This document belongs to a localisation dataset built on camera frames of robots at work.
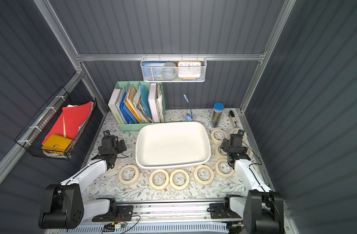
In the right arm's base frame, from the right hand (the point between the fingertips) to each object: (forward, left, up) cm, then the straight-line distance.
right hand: (238, 144), depth 86 cm
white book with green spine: (+19, +76, +14) cm, 80 cm away
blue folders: (+20, +70, +6) cm, 73 cm away
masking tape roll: (+8, +11, -9) cm, 17 cm away
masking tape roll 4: (-14, +12, -9) cm, 21 cm away
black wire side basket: (-12, +97, +25) cm, 101 cm away
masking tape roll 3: (+7, +9, -11) cm, 16 cm away
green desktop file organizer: (+24, +61, +12) cm, 67 cm away
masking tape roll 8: (-19, +62, -9) cm, 66 cm away
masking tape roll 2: (+17, -3, -9) cm, 19 cm away
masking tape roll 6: (-22, +36, -9) cm, 44 cm away
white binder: (+23, +52, +14) cm, 59 cm away
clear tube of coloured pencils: (+22, +10, +7) cm, 25 cm away
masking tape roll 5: (-20, +23, -9) cm, 31 cm away
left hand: (0, +76, 0) cm, 76 cm away
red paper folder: (0, +92, +19) cm, 94 cm away
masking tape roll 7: (-22, +48, -9) cm, 54 cm away
